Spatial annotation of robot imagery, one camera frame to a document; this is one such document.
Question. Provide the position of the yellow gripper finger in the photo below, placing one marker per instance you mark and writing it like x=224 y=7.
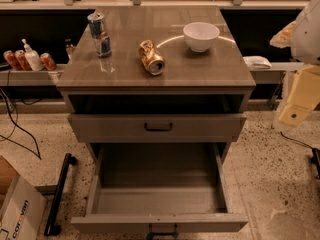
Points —
x=304 y=96

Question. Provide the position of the blue silver redbull can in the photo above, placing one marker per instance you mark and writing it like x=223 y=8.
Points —
x=99 y=33

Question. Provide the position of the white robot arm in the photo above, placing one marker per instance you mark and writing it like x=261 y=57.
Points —
x=302 y=36

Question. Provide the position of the grey drawer cabinet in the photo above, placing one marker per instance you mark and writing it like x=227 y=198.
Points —
x=175 y=74

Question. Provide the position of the crushed gold can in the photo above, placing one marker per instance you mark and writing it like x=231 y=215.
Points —
x=152 y=61

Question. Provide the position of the open lower grey drawer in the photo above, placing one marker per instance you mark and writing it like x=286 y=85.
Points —
x=159 y=189

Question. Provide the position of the upper grey drawer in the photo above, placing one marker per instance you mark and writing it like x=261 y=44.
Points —
x=173 y=128

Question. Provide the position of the red can right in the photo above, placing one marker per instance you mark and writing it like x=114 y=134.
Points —
x=48 y=61

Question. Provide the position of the red can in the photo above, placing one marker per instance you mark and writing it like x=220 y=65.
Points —
x=48 y=61
x=9 y=56
x=20 y=56

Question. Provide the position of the red can far left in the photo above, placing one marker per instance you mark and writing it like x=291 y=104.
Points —
x=9 y=56

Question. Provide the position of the grey right shelf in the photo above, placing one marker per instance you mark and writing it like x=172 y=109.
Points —
x=274 y=75

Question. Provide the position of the grey shelf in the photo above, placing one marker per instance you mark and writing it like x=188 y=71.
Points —
x=31 y=78
x=274 y=75

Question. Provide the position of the white folded cloth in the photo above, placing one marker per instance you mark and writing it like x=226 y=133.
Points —
x=257 y=62

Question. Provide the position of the white bowl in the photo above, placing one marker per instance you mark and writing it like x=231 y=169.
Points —
x=200 y=36

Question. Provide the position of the small dark bottle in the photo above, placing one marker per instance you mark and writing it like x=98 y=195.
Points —
x=69 y=47

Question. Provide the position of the white pump bottle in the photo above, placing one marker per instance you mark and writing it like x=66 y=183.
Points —
x=32 y=57

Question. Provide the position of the black bar on floor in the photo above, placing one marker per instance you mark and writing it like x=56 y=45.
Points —
x=52 y=229

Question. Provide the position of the grey left shelf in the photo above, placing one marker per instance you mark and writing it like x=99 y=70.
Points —
x=31 y=78

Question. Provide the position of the cardboard box with logo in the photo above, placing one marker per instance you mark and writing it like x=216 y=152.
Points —
x=21 y=205

